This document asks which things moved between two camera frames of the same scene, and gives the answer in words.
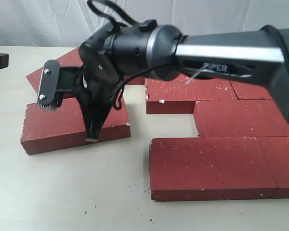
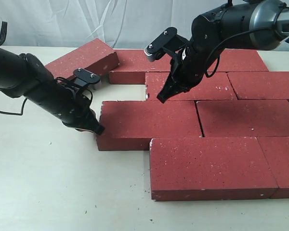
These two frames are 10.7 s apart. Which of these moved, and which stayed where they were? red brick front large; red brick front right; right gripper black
Moved: right gripper black
Stayed: red brick front right; red brick front large
